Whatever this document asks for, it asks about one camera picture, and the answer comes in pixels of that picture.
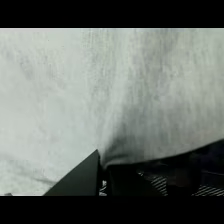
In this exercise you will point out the grey garment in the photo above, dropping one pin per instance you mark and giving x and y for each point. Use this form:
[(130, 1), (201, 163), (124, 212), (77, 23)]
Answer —
[(100, 93)]

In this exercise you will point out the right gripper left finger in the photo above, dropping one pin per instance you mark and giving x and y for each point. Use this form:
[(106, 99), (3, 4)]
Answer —
[(81, 180)]

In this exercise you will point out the black white striped garment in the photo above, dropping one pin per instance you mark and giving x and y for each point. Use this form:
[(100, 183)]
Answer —
[(186, 173)]

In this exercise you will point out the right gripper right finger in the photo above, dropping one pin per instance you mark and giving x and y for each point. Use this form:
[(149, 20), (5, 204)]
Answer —
[(121, 181)]

